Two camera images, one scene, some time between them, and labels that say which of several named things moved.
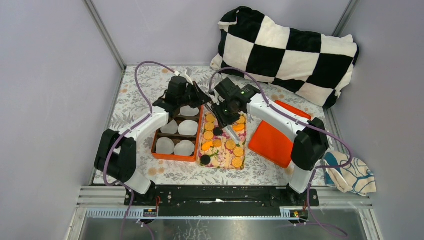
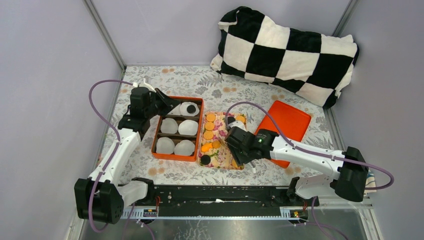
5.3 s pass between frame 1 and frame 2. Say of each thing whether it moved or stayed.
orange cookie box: stayed
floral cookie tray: stayed
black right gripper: moved
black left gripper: moved
